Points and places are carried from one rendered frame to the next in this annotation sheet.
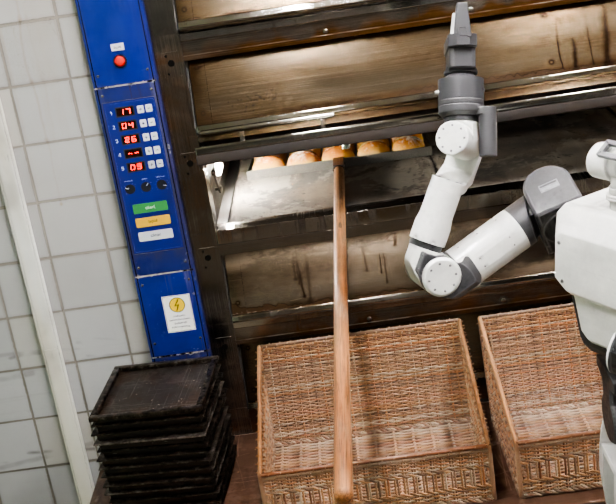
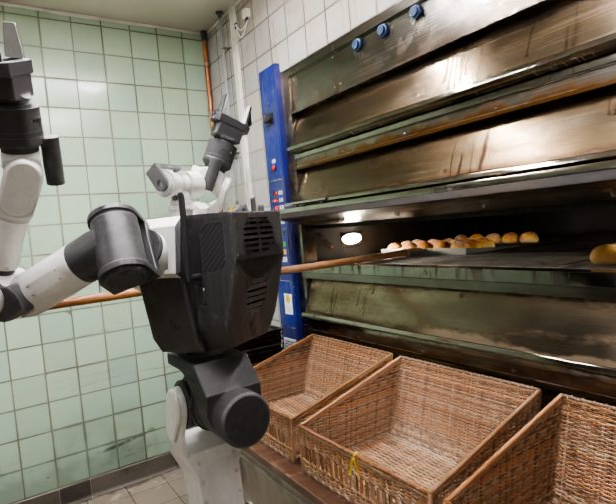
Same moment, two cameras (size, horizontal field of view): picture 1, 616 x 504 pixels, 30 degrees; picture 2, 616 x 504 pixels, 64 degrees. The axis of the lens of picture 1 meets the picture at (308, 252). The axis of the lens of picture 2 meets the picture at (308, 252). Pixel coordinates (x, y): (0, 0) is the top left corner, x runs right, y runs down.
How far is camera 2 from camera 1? 2.39 m
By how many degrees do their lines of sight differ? 55
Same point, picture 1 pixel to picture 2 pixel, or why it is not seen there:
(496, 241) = not seen: hidden behind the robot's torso
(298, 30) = (332, 152)
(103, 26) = (270, 151)
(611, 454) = not seen: hidden behind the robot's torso
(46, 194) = not seen: hidden behind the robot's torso
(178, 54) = (295, 166)
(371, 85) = (357, 185)
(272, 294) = (320, 306)
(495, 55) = (416, 166)
